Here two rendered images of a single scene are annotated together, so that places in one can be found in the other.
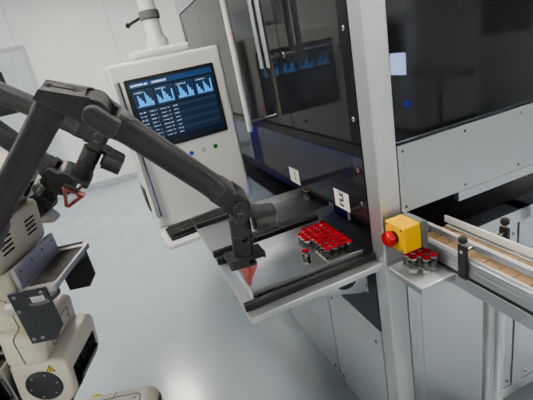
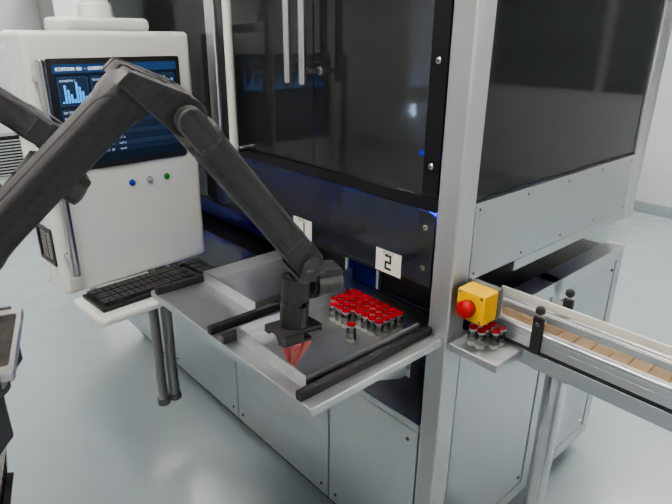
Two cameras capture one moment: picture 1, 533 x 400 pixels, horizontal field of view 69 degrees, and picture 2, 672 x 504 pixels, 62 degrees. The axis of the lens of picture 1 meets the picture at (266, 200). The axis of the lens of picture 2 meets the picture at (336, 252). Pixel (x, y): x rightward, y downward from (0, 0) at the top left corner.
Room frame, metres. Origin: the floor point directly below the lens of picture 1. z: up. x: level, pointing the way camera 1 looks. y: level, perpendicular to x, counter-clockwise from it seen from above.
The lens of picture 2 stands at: (-0.02, 0.43, 1.55)
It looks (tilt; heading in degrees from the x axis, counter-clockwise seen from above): 21 degrees down; 335
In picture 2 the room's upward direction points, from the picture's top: 1 degrees clockwise
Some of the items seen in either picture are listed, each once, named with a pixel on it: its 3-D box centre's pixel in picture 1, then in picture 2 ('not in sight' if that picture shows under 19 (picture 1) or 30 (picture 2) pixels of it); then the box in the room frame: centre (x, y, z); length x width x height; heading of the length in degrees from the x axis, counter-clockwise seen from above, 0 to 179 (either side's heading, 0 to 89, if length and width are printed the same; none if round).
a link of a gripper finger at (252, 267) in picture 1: (243, 271); (287, 349); (0.91, 0.10, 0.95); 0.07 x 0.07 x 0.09; 16
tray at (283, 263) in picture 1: (291, 255); (328, 331); (1.03, -0.04, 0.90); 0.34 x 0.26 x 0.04; 107
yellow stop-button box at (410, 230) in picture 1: (405, 232); (478, 302); (0.86, -0.33, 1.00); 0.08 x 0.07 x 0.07; 107
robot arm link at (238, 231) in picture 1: (242, 225); (297, 287); (0.92, 0.08, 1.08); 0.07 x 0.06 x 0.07; 100
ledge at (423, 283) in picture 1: (424, 271); (489, 347); (0.86, -0.37, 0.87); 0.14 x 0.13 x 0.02; 107
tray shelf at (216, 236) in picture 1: (281, 239); (296, 311); (1.20, -0.02, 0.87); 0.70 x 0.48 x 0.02; 17
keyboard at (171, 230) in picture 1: (209, 218); (154, 281); (1.67, 0.28, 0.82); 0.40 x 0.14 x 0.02; 112
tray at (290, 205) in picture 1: (279, 211); (278, 275); (1.39, -0.04, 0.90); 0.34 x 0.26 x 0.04; 107
